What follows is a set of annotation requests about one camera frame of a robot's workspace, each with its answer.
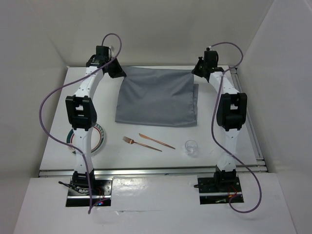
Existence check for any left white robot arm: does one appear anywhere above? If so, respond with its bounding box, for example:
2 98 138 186
65 45 126 195

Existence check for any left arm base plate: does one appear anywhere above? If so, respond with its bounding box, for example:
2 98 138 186
65 177 113 208

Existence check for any grey cloth placemat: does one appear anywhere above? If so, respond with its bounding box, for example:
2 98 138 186
115 67 199 127

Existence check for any copper fork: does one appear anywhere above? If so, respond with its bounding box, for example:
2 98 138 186
122 136 162 152

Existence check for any white plate green red rim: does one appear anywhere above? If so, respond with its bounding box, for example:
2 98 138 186
66 123 105 156

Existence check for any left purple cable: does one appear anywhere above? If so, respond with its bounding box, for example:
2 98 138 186
39 33 122 215

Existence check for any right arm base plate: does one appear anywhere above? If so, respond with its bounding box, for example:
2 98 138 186
193 177 244 205

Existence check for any clear glass cup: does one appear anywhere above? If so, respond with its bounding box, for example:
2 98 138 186
184 140 198 156

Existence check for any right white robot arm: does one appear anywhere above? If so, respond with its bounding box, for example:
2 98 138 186
192 48 247 192

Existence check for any copper knife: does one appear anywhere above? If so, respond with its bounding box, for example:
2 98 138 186
139 133 176 149

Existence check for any purple cable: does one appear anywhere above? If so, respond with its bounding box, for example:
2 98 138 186
208 41 263 214
39 33 122 215

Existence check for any aluminium front rail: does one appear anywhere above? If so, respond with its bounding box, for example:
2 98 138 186
39 164 268 177

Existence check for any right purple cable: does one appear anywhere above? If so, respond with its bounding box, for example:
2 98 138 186
208 41 263 214

